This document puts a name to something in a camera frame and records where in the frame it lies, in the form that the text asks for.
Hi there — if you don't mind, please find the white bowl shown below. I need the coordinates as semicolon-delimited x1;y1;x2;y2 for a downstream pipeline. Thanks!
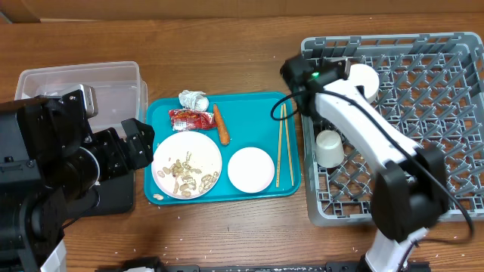
348;63;380;104

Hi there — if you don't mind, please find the wooden chopstick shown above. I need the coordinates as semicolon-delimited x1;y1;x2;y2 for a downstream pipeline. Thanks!
276;105;284;188
282;104;294;186

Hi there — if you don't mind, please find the white cup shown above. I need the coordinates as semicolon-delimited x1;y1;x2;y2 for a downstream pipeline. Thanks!
315;130;345;168

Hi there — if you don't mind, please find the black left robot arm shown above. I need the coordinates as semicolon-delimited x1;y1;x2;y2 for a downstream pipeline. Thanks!
1;91;155;271

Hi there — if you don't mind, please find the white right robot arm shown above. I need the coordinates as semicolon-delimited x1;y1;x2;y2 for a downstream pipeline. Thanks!
280;54;451;271

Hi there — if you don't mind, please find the black bin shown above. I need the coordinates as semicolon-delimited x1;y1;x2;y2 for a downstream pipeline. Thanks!
67;171;135;218

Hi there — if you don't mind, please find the peanut shell on tray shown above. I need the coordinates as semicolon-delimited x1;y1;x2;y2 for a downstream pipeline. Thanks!
153;193;164;201

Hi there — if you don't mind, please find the clear plastic bin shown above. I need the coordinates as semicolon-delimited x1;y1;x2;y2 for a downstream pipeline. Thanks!
14;61;147;138

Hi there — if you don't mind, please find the teal plastic tray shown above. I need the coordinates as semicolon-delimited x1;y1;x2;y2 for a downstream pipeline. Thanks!
144;91;302;206

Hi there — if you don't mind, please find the large white plate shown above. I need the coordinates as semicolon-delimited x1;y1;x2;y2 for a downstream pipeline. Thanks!
151;131;222;200

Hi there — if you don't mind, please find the red snack wrapper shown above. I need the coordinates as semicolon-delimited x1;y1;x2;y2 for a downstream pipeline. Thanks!
169;109;216;131

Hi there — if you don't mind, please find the crumpled white tissue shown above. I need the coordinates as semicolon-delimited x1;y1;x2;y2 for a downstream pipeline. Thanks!
178;90;209;111

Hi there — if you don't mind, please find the orange carrot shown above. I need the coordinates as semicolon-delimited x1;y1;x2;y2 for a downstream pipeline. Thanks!
213;104;231;146

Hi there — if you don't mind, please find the grey dish rack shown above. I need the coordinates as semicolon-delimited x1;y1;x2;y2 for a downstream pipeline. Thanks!
301;32;483;226

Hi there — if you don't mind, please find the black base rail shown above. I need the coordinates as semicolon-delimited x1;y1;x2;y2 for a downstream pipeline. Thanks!
94;255;432;272

